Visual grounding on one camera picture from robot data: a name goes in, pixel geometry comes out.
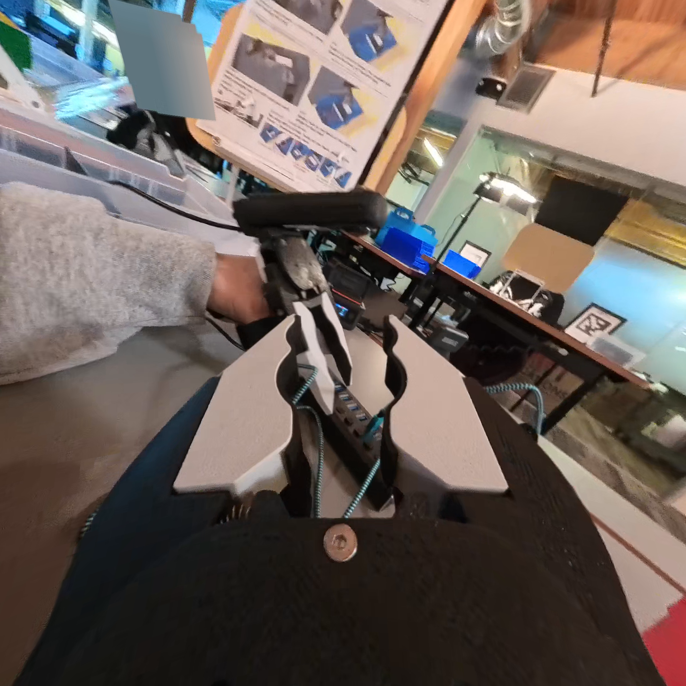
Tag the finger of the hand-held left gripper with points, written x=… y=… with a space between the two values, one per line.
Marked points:
x=335 y=337
x=310 y=351

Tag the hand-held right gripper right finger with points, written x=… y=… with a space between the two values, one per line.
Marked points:
x=445 y=423

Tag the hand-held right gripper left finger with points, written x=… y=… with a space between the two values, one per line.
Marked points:
x=241 y=418

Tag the black usb hub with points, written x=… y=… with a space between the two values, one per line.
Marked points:
x=343 y=434

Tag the red plastic bin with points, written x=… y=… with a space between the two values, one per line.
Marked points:
x=670 y=648

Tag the person's left forearm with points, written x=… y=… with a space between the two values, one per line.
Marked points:
x=80 y=278

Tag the person's left hand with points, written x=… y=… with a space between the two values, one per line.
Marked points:
x=236 y=289

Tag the black power station with display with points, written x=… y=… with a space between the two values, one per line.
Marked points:
x=348 y=295

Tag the brown edged office table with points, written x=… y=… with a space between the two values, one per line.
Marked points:
x=386 y=252
x=536 y=321

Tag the cardboard box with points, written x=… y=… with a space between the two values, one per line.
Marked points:
x=549 y=383

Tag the instruction sheet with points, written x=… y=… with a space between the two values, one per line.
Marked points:
x=321 y=80

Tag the blue bin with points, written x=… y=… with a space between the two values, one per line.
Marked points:
x=462 y=263

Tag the small framed picture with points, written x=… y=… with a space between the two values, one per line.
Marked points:
x=475 y=254

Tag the framed black white marker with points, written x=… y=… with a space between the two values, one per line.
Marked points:
x=594 y=323

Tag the clear plastic box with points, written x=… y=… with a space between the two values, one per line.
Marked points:
x=616 y=351

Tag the studio light on stand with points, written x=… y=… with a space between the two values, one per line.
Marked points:
x=504 y=187

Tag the beige rounded board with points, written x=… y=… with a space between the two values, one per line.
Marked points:
x=546 y=257

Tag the instruction poster on wooden board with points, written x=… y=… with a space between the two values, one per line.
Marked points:
x=228 y=32

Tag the clear plastic storage bin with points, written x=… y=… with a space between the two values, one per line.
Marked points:
x=80 y=161

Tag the grey vent grille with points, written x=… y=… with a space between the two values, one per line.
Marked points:
x=525 y=86

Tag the black square panel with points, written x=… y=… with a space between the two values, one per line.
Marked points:
x=581 y=211

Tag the dark hanging rod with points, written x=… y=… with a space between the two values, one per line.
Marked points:
x=603 y=53

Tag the wooden support post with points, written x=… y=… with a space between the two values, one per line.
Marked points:
x=426 y=102

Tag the small black wall device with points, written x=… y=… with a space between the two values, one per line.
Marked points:
x=490 y=87

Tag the silver air duct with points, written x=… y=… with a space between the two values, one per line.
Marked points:
x=498 y=27

